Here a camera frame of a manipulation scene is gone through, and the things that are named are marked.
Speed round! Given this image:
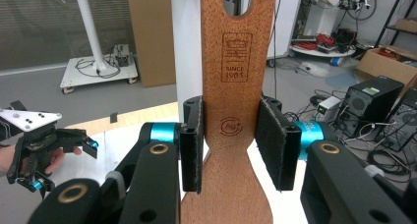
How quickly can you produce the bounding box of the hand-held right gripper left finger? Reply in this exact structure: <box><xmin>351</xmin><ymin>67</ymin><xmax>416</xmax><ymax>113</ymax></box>
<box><xmin>149</xmin><ymin>95</ymin><xmax>206</xmax><ymax>196</ymax></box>

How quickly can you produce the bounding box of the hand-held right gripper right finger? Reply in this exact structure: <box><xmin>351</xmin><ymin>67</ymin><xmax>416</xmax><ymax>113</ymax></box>
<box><xmin>255</xmin><ymin>96</ymin><xmax>327</xmax><ymax>193</ymax></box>

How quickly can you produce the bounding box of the wooden rice paddle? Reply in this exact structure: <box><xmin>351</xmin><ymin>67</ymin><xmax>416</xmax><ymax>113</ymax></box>
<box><xmin>179</xmin><ymin>0</ymin><xmax>277</xmax><ymax>224</ymax></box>

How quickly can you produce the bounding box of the white grid mat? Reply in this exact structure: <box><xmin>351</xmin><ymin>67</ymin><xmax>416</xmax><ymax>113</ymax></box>
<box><xmin>48</xmin><ymin>120</ymin><xmax>310</xmax><ymax>224</ymax></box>

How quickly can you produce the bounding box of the white power supply box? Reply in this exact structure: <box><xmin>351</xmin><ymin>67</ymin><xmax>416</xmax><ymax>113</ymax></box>
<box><xmin>315</xmin><ymin>95</ymin><xmax>343</xmax><ymax>125</ymax></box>

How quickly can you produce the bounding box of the clear plastic bag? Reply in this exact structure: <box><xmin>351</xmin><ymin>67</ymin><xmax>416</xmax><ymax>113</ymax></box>
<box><xmin>295</xmin><ymin>61</ymin><xmax>329</xmax><ymax>79</ymax></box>

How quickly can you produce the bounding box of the blue cylinder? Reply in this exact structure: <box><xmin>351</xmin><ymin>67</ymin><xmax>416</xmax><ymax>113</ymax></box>
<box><xmin>328</xmin><ymin>56</ymin><xmax>344</xmax><ymax>68</ymax></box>

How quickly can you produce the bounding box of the black computer tower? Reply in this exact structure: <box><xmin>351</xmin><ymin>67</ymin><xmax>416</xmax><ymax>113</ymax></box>
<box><xmin>381</xmin><ymin>86</ymin><xmax>417</xmax><ymax>153</ymax></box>
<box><xmin>341</xmin><ymin>75</ymin><xmax>405</xmax><ymax>134</ymax></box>

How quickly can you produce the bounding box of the white round table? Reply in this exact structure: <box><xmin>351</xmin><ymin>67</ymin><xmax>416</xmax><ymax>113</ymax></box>
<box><xmin>289</xmin><ymin>33</ymin><xmax>357</xmax><ymax>59</ymax></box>

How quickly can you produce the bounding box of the white wheeled pole stand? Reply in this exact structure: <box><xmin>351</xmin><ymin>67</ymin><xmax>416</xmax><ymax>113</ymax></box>
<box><xmin>59</xmin><ymin>0</ymin><xmax>140</xmax><ymax>95</ymax></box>

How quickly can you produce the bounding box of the brown cardboard panel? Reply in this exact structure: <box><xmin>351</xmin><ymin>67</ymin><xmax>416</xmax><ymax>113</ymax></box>
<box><xmin>125</xmin><ymin>0</ymin><xmax>177</xmax><ymax>88</ymax></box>

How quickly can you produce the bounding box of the white panel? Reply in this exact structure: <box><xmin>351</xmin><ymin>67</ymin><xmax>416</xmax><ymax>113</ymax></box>
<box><xmin>266</xmin><ymin>0</ymin><xmax>305</xmax><ymax>68</ymax></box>

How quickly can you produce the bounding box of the open cardboard box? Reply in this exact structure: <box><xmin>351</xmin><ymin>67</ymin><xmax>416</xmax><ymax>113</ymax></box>
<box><xmin>356</xmin><ymin>45</ymin><xmax>417</xmax><ymax>86</ymax></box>

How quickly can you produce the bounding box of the black metal shelf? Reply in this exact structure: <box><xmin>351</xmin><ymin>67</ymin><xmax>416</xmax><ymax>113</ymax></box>
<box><xmin>373</xmin><ymin>0</ymin><xmax>417</xmax><ymax>50</ymax></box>

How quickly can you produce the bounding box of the tangle of floor cables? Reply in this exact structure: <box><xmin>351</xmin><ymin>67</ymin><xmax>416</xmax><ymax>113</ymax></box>
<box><xmin>283</xmin><ymin>88</ymin><xmax>417</xmax><ymax>187</ymax></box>

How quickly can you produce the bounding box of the red cable coil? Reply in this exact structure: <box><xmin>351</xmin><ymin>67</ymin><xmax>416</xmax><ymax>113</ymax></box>
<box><xmin>295</xmin><ymin>32</ymin><xmax>336</xmax><ymax>52</ymax></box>

